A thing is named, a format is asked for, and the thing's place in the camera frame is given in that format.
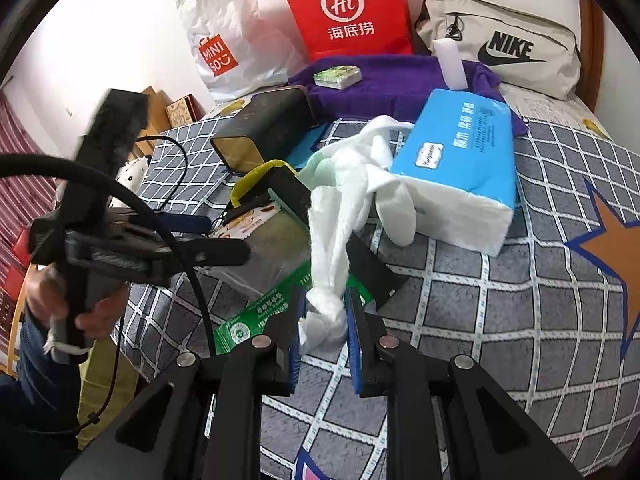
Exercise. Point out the white printed sheet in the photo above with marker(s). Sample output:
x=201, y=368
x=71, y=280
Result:
x=550, y=110

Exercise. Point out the printed snack packet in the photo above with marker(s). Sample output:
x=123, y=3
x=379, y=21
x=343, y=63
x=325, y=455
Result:
x=245, y=222

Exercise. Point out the blue tissue pack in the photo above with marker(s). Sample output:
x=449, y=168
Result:
x=460, y=160

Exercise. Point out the beige backpack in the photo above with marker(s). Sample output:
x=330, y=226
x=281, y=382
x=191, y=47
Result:
x=500, y=15

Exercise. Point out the mint green washcloth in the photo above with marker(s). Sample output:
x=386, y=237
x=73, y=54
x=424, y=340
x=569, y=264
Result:
x=322, y=167

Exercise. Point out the person's left hand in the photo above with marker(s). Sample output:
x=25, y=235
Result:
x=42, y=295

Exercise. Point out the white plastic bag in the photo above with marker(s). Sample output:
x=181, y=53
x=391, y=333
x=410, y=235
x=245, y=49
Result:
x=235, y=15

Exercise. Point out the yellow mesh pouch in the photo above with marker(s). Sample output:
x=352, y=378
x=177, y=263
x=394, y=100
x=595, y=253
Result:
x=250, y=176

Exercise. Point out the blue cloth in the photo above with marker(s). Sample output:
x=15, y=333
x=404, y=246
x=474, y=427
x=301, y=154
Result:
x=305, y=147

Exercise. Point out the wooden headboard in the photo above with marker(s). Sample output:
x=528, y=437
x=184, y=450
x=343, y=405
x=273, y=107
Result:
x=592, y=45

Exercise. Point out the clear plastic bag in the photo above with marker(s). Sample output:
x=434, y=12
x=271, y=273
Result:
x=270, y=260

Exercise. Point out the white dotted plush toy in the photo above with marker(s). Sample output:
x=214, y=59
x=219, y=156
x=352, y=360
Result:
x=132, y=172

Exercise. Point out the yellow-green cloth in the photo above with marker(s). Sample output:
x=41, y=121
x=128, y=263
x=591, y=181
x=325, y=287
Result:
x=97, y=390

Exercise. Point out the person's left forearm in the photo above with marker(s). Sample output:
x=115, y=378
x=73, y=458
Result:
x=30, y=390

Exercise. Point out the small green tissue pack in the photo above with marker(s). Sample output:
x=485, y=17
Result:
x=337, y=77

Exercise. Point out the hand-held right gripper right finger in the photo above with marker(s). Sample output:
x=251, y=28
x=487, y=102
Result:
x=354, y=345

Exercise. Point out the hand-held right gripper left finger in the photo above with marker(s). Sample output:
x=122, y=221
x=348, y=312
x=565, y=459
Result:
x=295, y=345

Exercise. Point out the dark box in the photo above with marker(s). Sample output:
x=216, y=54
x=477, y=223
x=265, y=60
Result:
x=265, y=120

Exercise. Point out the red striped cloth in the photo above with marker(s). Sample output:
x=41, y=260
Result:
x=20, y=160

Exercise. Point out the green packet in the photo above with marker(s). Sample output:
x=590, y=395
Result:
x=250, y=320

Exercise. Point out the patterned wooden box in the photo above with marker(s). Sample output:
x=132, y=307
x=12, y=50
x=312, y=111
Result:
x=182, y=112

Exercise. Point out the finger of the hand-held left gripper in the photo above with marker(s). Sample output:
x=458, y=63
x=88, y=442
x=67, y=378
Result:
x=215, y=254
x=187, y=223

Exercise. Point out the red shopping bag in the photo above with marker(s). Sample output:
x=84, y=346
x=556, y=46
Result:
x=345, y=0

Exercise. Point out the wooden stand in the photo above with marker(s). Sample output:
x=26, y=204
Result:
x=152, y=97

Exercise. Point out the purple towel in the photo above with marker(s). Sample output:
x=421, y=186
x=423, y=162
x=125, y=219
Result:
x=380, y=85

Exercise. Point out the white cloth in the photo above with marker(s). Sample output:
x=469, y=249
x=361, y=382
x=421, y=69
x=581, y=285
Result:
x=327, y=250
x=395, y=210

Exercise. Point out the white sponge block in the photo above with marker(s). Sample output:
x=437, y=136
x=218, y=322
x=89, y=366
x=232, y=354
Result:
x=450, y=62

